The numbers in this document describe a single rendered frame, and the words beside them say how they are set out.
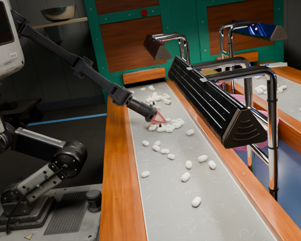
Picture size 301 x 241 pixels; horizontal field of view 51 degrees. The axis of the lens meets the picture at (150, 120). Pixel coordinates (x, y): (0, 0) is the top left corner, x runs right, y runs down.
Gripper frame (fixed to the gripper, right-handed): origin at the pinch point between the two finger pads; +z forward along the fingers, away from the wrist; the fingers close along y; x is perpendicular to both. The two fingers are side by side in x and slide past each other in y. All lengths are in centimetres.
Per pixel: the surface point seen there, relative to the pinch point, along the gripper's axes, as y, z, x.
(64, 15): 266, -93, 5
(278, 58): 83, 74, -66
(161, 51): 4.6, -18.2, -26.7
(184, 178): -53, 0, 2
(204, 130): -20.6, 10.6, -9.5
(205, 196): -62, 4, 0
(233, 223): -76, 7, -2
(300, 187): -58, 32, -16
